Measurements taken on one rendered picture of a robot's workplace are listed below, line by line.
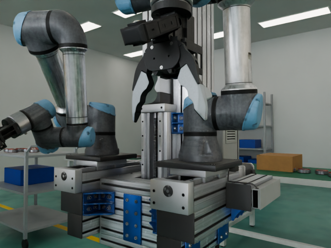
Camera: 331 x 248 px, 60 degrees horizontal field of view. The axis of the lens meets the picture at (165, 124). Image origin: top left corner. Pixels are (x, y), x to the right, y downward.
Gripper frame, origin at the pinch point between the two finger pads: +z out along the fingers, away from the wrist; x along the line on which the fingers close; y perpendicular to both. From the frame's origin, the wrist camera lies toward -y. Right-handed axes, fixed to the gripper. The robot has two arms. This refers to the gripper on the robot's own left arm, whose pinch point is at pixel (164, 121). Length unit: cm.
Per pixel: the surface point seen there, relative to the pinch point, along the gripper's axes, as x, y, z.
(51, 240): 243, 140, 115
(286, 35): 117, 638, -214
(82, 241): 215, 156, 115
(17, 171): 288, 127, 46
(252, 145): 179, 588, 31
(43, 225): 243, 129, 97
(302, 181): 17, 220, 42
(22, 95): 566, 280, -75
